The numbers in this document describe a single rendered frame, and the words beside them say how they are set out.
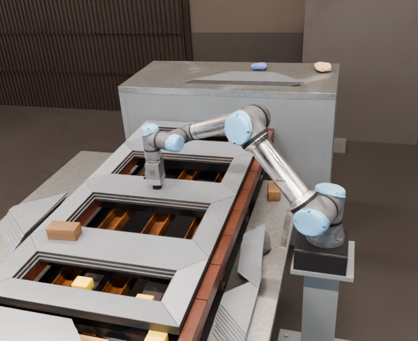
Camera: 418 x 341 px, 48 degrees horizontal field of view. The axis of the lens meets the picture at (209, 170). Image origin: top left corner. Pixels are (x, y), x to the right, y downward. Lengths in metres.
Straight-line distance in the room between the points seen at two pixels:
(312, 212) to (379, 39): 3.04
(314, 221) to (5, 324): 1.05
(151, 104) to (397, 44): 2.44
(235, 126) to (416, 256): 1.86
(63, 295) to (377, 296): 1.82
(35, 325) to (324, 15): 3.69
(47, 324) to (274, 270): 0.86
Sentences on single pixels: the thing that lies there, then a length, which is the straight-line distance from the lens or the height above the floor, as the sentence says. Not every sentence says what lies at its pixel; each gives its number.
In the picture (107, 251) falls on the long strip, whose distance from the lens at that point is 1.82.
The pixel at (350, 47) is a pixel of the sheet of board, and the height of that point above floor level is 0.84.
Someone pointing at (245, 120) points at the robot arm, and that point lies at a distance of 1.68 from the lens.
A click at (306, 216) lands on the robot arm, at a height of 0.98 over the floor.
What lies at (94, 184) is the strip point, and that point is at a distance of 2.28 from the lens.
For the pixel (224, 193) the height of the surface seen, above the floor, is 0.85.
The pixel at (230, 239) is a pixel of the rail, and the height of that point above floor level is 0.83.
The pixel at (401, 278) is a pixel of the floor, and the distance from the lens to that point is 3.05.
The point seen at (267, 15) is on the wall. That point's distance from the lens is 4.93.
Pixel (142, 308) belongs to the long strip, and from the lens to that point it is 1.55.
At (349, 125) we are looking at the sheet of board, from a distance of 4.64.
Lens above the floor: 1.91
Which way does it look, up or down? 28 degrees down
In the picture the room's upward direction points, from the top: 4 degrees counter-clockwise
